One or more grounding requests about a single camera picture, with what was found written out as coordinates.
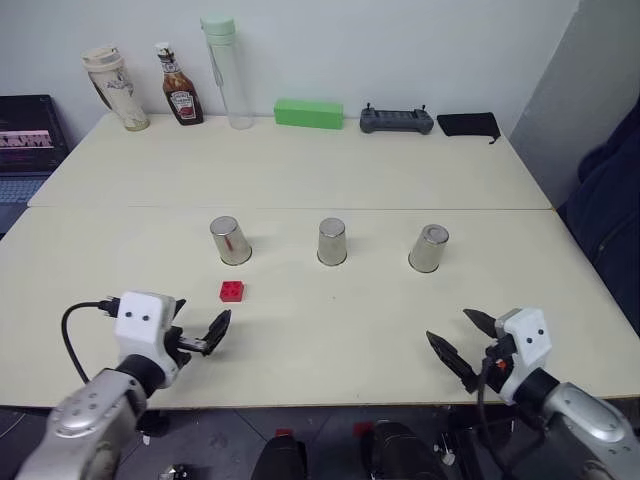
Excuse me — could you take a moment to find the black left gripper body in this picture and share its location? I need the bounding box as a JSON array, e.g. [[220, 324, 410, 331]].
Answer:
[[162, 323, 211, 367]]

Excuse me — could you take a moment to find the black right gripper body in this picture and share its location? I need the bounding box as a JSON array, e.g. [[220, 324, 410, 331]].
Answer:
[[480, 334, 518, 397]]

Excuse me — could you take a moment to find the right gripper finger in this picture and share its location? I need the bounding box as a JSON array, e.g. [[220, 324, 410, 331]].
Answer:
[[425, 329, 484, 397], [462, 307, 501, 342]]

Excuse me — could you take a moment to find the red toy building block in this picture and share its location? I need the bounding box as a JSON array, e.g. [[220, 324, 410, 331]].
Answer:
[[219, 280, 250, 304]]

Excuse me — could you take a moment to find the steel cup with red mark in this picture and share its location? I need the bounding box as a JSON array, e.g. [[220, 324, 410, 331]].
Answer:
[[208, 215, 253, 267]]

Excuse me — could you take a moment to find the plain steel cup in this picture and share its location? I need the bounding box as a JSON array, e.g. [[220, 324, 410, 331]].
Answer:
[[315, 217, 349, 267], [407, 223, 451, 274]]

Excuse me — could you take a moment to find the dark rounded shape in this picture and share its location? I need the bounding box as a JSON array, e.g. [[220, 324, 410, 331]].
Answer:
[[358, 421, 447, 480], [248, 433, 309, 480]]

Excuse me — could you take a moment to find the person in dark jacket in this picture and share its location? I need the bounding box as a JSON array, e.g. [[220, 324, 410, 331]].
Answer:
[[556, 96, 640, 342]]

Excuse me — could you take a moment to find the black fabric pouch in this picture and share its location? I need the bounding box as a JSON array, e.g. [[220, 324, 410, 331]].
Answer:
[[436, 111, 502, 146]]

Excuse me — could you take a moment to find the ketchup squeeze bottle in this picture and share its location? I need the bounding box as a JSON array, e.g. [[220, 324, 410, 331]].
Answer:
[[153, 41, 206, 127]]

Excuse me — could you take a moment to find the gray remote controller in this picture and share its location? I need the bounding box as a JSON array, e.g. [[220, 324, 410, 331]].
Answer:
[[359, 101, 436, 137]]

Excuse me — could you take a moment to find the open laptop computer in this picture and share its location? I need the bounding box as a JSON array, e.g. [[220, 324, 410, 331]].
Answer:
[[0, 94, 72, 237]]

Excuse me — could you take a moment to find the beige printed travel tumbler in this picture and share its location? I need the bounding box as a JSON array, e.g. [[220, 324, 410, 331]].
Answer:
[[80, 45, 152, 133]]

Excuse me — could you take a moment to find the green rectangular box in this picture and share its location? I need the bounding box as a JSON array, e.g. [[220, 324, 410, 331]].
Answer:
[[273, 97, 346, 131]]

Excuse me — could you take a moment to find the clear bottle with green lid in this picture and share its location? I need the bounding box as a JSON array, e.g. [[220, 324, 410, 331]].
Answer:
[[199, 14, 254, 131]]

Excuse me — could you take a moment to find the gray partition panel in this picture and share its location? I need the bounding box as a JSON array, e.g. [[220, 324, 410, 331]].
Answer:
[[509, 0, 640, 211]]

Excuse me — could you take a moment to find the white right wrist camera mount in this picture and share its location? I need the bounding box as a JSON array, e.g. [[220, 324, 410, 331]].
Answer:
[[493, 307, 554, 407]]

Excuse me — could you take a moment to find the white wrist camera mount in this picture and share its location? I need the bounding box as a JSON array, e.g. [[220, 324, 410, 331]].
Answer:
[[113, 290, 177, 389], [493, 307, 554, 407]]

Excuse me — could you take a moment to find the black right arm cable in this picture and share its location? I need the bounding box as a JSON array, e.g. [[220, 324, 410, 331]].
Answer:
[[473, 348, 532, 480]]

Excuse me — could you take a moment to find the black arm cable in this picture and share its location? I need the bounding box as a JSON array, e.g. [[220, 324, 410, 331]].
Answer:
[[60, 298, 120, 385], [473, 348, 532, 480]]

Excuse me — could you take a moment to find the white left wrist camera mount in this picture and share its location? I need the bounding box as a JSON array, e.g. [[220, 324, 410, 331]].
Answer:
[[113, 290, 177, 389]]

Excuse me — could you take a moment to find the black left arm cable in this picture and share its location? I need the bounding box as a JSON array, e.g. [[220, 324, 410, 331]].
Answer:
[[60, 298, 120, 385]]

